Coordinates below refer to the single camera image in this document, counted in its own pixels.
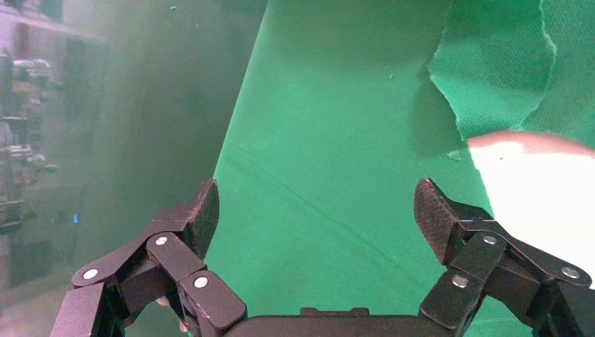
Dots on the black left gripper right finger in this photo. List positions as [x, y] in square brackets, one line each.
[437, 218]

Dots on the green table cloth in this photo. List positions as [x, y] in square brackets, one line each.
[325, 139]

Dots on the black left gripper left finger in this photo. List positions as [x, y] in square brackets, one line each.
[186, 223]

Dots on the blurry metal shelf rack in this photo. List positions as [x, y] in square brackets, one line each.
[28, 93]

